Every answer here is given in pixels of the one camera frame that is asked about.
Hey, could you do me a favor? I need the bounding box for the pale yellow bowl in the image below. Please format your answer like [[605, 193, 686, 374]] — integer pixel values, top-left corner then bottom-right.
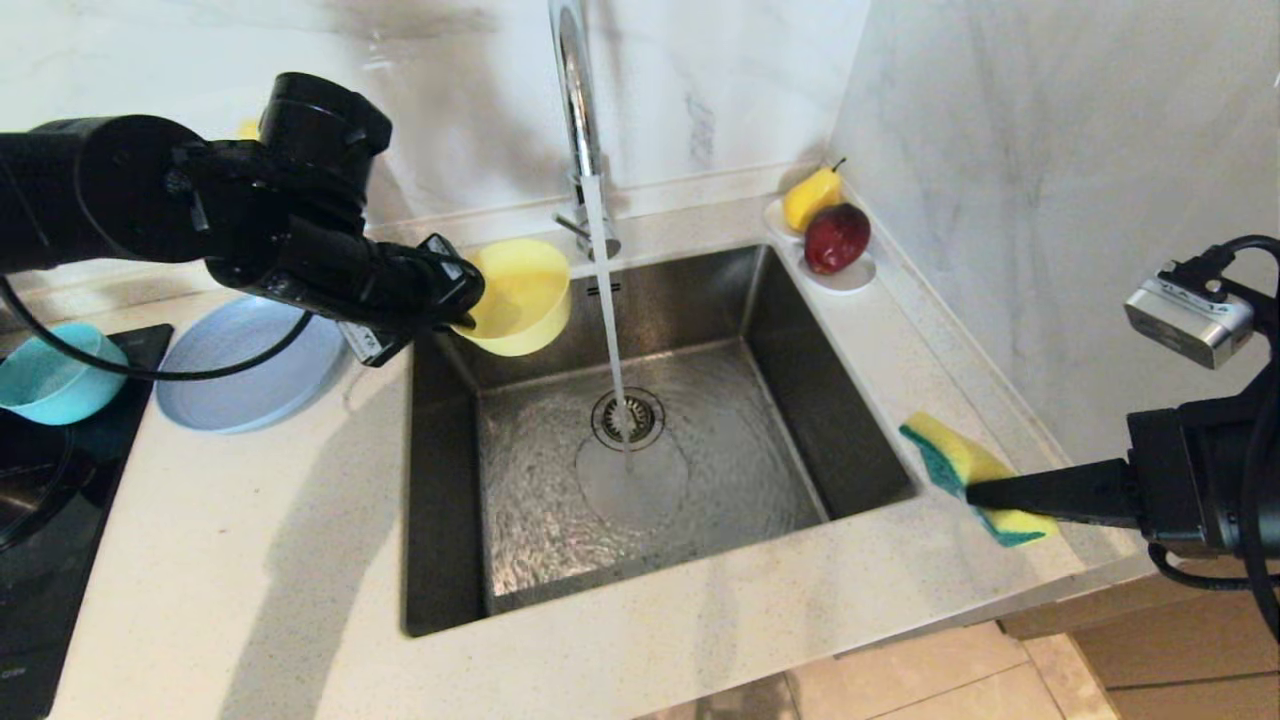
[[450, 238, 573, 358]]

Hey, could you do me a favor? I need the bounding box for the yellow sponge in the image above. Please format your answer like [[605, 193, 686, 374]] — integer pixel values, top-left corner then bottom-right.
[[898, 412, 1059, 548]]

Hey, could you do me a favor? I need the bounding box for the blue-grey plate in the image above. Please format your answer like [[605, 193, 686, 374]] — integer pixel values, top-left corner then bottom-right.
[[155, 295, 349, 434]]

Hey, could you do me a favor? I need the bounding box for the chrome faucet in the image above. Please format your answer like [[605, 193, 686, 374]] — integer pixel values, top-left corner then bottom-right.
[[551, 0, 623, 263]]

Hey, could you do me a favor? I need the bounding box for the light blue bowl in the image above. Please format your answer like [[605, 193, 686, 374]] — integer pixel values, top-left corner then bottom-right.
[[0, 322, 129, 426]]

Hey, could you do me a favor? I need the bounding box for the metal sink drain strainer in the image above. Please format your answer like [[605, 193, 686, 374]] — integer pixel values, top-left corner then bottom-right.
[[591, 388, 666, 453]]

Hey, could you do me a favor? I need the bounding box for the stainless steel sink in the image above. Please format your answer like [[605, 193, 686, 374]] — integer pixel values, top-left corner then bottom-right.
[[403, 243, 921, 639]]

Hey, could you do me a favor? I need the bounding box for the running water stream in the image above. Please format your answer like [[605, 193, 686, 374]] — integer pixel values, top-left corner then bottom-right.
[[582, 175, 636, 473]]

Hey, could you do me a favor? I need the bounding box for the wooden cabinet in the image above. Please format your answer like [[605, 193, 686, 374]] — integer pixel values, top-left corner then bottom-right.
[[995, 555, 1280, 720]]

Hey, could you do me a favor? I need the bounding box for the dark red apple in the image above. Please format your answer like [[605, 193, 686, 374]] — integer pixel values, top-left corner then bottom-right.
[[804, 202, 872, 276]]

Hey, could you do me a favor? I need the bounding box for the yellow pear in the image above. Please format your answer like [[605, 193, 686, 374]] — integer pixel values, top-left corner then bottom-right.
[[782, 157, 848, 234]]

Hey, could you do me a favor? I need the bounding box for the black induction cooktop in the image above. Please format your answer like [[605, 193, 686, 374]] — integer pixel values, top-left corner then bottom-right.
[[0, 323, 176, 720]]

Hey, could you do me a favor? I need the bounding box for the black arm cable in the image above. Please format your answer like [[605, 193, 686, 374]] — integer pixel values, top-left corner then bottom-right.
[[1200, 235, 1280, 641], [0, 275, 316, 382]]

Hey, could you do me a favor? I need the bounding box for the thin braided gripper cable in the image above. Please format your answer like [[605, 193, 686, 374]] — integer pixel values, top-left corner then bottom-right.
[[1148, 543, 1280, 591]]

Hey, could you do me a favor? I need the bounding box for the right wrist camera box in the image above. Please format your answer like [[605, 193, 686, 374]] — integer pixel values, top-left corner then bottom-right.
[[1123, 250, 1256, 371]]

